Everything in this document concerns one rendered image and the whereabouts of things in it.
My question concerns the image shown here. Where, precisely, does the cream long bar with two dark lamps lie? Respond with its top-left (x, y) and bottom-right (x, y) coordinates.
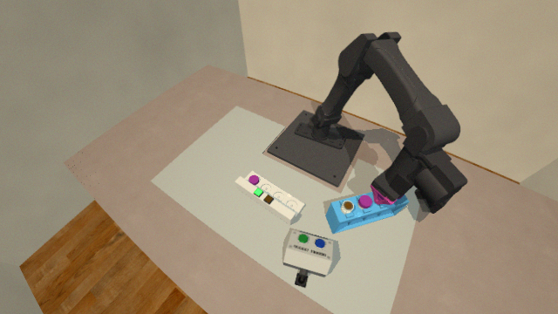
top-left (235, 171), bottom-right (305, 225)

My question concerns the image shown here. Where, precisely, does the blue rectangular tube holder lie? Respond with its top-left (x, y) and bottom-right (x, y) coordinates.
top-left (326, 192), bottom-right (409, 234)

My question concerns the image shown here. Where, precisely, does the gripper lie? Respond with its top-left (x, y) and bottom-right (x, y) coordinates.
top-left (371, 161), bottom-right (416, 205)

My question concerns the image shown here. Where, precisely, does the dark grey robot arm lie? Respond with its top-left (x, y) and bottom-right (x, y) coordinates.
top-left (295, 32), bottom-right (467, 214)

